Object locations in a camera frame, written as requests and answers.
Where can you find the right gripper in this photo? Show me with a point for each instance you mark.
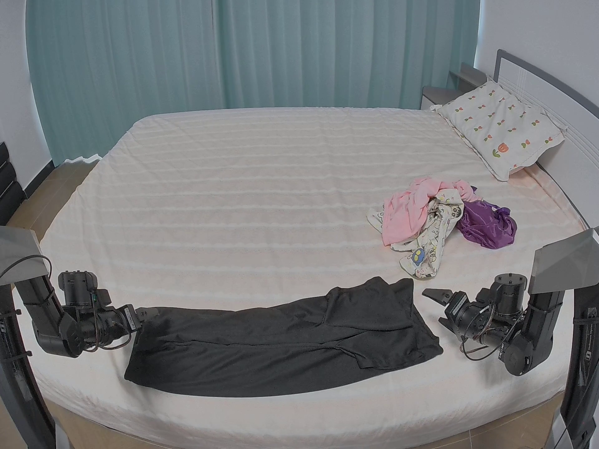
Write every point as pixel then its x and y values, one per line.
pixel 461 311

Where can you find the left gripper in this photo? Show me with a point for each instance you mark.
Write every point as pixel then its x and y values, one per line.
pixel 131 318

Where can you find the black T-shirt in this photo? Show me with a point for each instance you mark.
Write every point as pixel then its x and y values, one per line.
pixel 280 349

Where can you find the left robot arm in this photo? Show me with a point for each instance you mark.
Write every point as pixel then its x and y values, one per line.
pixel 47 307

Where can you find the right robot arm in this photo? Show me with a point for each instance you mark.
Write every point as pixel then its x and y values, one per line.
pixel 561 260

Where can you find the white printed garment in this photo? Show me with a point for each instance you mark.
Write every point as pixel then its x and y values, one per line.
pixel 430 250

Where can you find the purple garment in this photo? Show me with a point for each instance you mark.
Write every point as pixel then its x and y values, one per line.
pixel 486 227

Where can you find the pink garment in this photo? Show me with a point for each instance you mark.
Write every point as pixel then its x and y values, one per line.
pixel 405 213

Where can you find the bed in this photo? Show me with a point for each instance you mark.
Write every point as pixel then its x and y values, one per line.
pixel 234 180

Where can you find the white printed pillow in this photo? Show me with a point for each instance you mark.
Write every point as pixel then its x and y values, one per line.
pixel 500 129

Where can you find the black chest of drawers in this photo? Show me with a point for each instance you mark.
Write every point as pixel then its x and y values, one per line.
pixel 9 180

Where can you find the grey bedside table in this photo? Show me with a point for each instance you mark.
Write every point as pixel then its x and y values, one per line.
pixel 442 94

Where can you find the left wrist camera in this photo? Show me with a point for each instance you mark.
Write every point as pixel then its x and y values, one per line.
pixel 103 297

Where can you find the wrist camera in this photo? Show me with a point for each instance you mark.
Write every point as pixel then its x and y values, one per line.
pixel 485 297
pixel 103 297

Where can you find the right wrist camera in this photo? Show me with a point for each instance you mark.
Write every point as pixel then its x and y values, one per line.
pixel 485 297

